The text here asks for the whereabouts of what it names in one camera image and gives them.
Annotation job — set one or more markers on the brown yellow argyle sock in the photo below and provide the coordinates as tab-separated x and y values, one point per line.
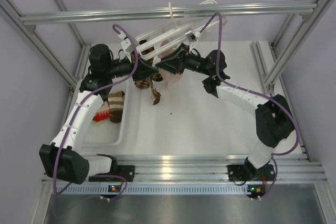
148	82

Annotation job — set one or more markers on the white plastic clip hanger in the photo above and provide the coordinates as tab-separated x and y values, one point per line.
172	34

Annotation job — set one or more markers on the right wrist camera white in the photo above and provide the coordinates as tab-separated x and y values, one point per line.
193	35

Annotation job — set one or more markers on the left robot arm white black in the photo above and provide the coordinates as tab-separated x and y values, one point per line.
61	159

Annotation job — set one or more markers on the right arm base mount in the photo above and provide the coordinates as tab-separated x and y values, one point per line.
237	173

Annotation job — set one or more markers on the aluminium crossbar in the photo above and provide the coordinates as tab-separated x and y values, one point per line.
204	10

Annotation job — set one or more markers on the white plastic basket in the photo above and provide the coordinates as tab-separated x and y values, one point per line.
105	133

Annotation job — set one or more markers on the red sock with face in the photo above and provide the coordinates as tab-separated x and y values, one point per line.
102	113

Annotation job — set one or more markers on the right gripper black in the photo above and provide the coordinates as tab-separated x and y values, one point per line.
177	62

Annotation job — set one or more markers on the pink sheer socks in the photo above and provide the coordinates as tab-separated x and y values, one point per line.
168	78

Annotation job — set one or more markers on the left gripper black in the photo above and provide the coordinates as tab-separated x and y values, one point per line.
143	71

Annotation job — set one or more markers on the brown beige striped sock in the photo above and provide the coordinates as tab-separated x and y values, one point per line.
155	95

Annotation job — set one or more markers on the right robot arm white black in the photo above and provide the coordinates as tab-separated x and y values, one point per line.
273	119

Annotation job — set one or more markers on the slotted cable duct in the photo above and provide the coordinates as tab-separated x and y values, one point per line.
160	189

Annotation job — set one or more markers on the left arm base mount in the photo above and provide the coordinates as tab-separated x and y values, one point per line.
125	171

